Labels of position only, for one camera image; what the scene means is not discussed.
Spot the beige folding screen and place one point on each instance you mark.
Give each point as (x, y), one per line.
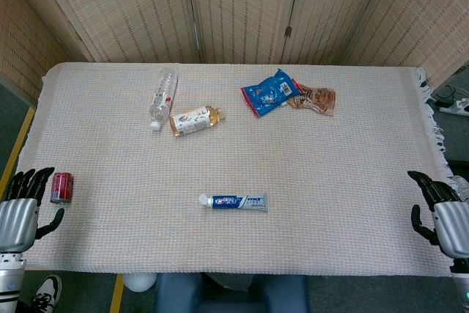
(234, 10)

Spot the blue snack bag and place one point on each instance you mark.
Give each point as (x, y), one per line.
(269, 93)

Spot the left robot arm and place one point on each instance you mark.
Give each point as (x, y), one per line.
(9, 281)

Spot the white power strip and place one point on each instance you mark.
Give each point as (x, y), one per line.
(456, 106)

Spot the brown snack packet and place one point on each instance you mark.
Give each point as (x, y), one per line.
(315, 100)

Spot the blue white toothpaste tube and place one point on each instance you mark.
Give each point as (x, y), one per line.
(234, 202)

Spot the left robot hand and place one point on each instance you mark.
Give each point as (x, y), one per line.
(18, 217)

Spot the amber tea bottle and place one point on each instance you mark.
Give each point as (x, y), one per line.
(196, 119)

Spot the woven beige tablecloth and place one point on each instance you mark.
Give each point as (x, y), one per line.
(234, 181)

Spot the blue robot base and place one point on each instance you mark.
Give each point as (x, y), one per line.
(231, 292)

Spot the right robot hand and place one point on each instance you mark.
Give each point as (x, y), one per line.
(445, 217)

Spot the red soda can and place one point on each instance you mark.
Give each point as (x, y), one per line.
(61, 187)

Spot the black white sneaker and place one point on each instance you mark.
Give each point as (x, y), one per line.
(45, 294)

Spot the clear plastic water bottle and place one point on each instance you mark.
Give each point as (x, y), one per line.
(163, 98)

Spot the white round object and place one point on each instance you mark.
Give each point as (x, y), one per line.
(139, 281)

